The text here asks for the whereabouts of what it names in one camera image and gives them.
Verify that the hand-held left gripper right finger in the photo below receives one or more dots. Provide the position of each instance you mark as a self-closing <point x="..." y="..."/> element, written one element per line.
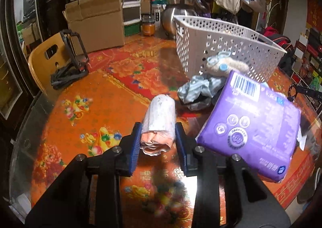
<point x="181" y="147"/>

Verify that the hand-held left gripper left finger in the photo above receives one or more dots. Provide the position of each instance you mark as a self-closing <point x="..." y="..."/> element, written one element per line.
<point x="134" y="147"/>

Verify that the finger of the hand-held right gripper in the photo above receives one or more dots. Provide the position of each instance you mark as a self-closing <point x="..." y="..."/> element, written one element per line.
<point x="309" y="93"/>

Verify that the pink white towel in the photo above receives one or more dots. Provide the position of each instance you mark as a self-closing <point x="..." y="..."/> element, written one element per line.
<point x="158" y="117"/>

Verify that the grey cloth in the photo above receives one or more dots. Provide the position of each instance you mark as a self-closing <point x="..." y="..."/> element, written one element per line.
<point x="196" y="89"/>

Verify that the purple tissue pack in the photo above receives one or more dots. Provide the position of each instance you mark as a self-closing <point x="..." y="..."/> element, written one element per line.
<point x="251" y="127"/>

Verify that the white plush toy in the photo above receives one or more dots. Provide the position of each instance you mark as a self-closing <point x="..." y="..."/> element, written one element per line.
<point x="234" y="65"/>

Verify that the white perforated plastic basket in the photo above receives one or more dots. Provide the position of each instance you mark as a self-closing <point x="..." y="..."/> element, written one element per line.
<point x="201" y="41"/>

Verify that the stack of gift boxes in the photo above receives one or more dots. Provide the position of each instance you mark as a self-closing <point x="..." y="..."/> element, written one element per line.
<point x="312" y="51"/>

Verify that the orange floral tablecloth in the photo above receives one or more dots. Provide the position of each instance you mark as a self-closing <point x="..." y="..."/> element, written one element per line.
<point x="100" y="107"/>

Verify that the red backpack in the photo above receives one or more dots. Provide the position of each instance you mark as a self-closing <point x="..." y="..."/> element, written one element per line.
<point x="271" y="32"/>

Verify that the green plastic crate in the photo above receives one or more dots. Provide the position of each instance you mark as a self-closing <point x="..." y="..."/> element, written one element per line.
<point x="132" y="30"/>

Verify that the orange glass jar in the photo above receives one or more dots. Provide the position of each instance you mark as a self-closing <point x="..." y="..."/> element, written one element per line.
<point x="148" y="29"/>

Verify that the wooden chair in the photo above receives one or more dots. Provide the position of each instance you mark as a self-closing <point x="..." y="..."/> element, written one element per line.
<point x="40" y="64"/>

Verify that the brown cardboard box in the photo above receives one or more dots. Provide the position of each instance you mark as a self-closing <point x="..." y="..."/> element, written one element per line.
<point x="98" y="24"/>

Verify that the stainless steel kettle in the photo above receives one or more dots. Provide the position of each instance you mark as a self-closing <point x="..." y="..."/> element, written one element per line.
<point x="178" y="16"/>

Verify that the clear plastic jar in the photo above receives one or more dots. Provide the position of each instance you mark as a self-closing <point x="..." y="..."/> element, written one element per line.
<point x="157" y="14"/>

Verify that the dark wooden cabinet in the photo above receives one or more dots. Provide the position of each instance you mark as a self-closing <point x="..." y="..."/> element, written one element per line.
<point x="7" y="66"/>

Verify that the red wall poster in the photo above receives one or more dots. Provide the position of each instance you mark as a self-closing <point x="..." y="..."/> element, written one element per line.
<point x="314" y="14"/>

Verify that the black metal frame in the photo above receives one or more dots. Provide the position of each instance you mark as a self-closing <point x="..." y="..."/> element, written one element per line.
<point x="63" y="78"/>

